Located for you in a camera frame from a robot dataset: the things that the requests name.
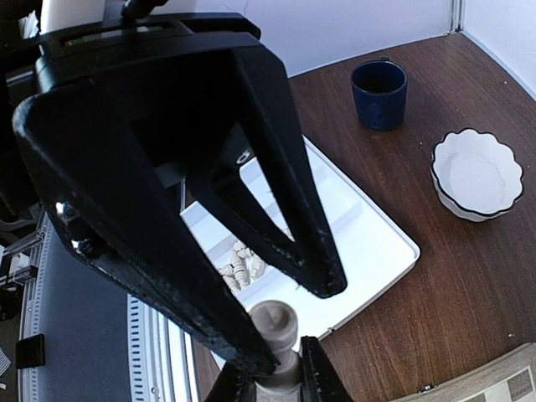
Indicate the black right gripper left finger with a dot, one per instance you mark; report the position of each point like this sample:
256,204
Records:
232,385

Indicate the wooden chess board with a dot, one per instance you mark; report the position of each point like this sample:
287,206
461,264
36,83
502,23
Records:
510,377

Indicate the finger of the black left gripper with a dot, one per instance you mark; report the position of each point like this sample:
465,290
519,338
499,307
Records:
248,87
112,214

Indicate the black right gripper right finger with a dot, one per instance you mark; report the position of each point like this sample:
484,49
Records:
320,380

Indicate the pile of white chess pieces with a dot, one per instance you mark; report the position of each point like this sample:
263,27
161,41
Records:
243,268

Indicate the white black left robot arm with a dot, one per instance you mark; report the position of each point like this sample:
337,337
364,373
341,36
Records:
71,17

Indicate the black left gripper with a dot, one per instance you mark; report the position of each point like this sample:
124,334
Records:
118,103

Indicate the dark blue cup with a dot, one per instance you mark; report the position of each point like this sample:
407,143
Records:
379,93

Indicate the white chess piece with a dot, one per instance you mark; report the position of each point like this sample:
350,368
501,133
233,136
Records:
277,324

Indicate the right aluminium corner post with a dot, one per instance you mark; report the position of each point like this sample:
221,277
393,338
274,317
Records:
457,14

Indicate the white scalloped bowl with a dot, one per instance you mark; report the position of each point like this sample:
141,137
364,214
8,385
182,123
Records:
475,176

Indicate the aluminium front frame rail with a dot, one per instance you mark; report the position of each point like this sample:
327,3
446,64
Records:
85,339

